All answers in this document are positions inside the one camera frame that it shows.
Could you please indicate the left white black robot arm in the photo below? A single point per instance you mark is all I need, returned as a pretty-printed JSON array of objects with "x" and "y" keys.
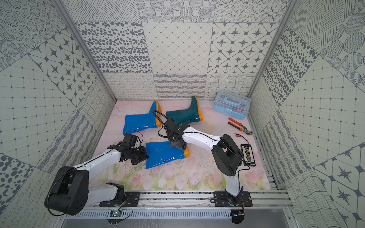
[{"x": 70, "y": 192}]

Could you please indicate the orange handled pliers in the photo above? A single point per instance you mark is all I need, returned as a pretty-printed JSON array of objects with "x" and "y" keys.
[{"x": 239, "y": 126}]

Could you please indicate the aluminium mounting rail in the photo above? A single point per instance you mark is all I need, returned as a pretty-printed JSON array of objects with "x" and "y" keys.
[{"x": 271, "y": 199}]

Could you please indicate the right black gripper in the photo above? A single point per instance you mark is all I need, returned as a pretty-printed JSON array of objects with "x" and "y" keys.
[{"x": 172, "y": 141}]

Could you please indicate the blue rubber boot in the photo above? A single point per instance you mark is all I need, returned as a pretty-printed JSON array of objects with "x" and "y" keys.
[
  {"x": 141, "y": 122},
  {"x": 161, "y": 153}
]

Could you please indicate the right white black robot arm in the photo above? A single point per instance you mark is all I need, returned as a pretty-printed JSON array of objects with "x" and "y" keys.
[{"x": 227, "y": 155}]

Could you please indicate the white ventilation grille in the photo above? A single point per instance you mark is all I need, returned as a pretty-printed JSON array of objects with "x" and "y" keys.
[{"x": 154, "y": 214}]

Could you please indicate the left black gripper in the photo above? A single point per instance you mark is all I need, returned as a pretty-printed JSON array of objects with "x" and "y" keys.
[{"x": 139, "y": 155}]

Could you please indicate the light blue plastic toolbox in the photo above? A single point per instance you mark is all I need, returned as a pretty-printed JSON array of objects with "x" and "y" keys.
[{"x": 232, "y": 105}]

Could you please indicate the green rubber boot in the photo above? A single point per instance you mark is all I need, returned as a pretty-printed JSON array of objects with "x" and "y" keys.
[{"x": 189, "y": 115}]

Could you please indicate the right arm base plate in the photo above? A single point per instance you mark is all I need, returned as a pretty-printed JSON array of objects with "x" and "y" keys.
[{"x": 224, "y": 199}]

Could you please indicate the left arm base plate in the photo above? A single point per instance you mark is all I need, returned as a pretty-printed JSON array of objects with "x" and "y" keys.
[{"x": 122, "y": 199}]

